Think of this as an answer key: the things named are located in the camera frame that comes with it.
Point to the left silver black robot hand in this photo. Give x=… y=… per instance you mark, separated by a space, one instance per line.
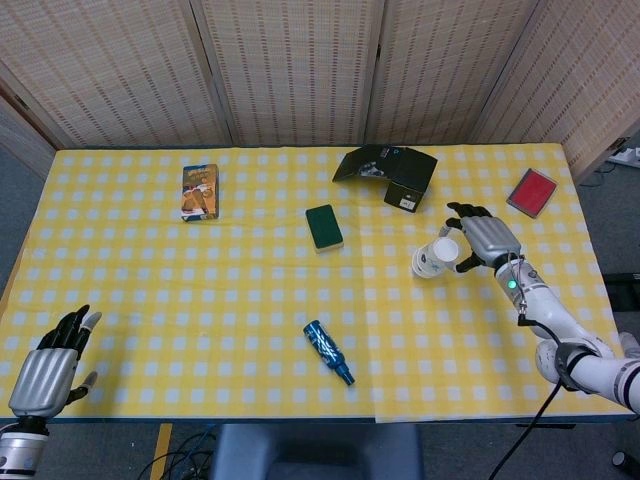
x=45 y=382

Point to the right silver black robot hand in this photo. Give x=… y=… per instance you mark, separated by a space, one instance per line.
x=487 y=237

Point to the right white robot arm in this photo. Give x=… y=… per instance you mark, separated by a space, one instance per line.
x=555 y=315

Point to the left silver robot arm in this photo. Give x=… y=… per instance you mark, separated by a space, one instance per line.
x=20 y=447

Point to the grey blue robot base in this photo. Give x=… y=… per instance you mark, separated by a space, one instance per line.
x=320 y=452

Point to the red flat case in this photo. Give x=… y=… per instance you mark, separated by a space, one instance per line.
x=531 y=192

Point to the black open cardboard box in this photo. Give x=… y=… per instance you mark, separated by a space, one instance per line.
x=400 y=172

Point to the yellow checked tablecloth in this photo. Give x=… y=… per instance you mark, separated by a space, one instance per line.
x=175 y=300
x=450 y=340

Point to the yellow floor tape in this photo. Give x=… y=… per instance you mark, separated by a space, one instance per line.
x=161 y=450

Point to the white power strip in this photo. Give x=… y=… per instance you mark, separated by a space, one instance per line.
x=627 y=156

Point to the green yellow sponge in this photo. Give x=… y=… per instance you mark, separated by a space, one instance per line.
x=323 y=225

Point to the woven folding screen panel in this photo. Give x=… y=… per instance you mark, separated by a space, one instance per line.
x=450 y=70
x=20 y=140
x=585 y=75
x=295 y=70
x=110 y=70

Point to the grey white sneaker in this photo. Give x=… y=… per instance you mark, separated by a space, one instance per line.
x=631 y=342

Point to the blue spray bottle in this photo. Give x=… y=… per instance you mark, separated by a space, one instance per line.
x=325 y=347

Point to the orange snack box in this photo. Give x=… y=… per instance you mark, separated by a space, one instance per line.
x=200 y=192

